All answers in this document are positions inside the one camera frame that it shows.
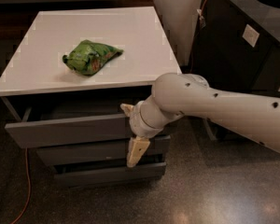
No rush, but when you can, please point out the grey top drawer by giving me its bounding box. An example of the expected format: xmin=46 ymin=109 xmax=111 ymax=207
xmin=4 ymin=91 xmax=181 ymax=149

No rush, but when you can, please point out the white-topped grey drawer cabinet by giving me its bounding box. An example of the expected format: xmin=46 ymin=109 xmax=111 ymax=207
xmin=0 ymin=7 xmax=179 ymax=187

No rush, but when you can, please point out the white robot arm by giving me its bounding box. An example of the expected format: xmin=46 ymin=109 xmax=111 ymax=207
xmin=120 ymin=73 xmax=280 ymax=168

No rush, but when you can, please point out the black bin cabinet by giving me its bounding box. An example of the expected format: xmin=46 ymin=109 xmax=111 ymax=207
xmin=189 ymin=0 xmax=280 ymax=141

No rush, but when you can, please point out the grey bottom drawer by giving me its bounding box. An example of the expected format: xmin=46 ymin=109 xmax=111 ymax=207
xmin=54 ymin=155 xmax=166 ymax=187

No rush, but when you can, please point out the grey drawer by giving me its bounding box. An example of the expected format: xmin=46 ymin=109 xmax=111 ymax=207
xmin=54 ymin=155 xmax=166 ymax=187
xmin=4 ymin=91 xmax=181 ymax=149
xmin=36 ymin=135 xmax=170 ymax=166

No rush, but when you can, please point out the green snack bag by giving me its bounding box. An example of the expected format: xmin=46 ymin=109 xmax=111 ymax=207
xmin=63 ymin=40 xmax=123 ymax=76

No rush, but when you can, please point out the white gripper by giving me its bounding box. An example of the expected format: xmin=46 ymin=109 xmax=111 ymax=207
xmin=120 ymin=95 xmax=184 ymax=168

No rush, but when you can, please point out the grey middle drawer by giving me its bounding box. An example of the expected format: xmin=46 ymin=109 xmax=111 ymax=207
xmin=36 ymin=135 xmax=170 ymax=166

